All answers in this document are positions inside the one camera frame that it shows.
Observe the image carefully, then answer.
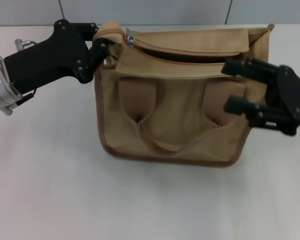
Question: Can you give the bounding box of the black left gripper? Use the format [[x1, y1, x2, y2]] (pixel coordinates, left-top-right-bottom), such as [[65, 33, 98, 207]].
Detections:
[[3, 19, 115, 95]]

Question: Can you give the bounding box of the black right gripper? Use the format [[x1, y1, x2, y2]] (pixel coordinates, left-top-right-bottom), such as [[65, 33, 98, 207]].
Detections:
[[221, 57, 300, 137]]

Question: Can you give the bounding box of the silver metal zipper pull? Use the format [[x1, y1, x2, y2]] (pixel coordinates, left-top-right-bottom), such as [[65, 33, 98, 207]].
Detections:
[[125, 27, 136, 47]]

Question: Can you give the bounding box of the khaki canvas food bag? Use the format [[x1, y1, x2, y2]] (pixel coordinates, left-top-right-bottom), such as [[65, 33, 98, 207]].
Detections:
[[92, 21, 276, 169]]

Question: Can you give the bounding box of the left gripper cable with connectors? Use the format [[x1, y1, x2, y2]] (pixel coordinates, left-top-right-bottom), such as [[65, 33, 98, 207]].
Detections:
[[14, 38, 39, 107]]

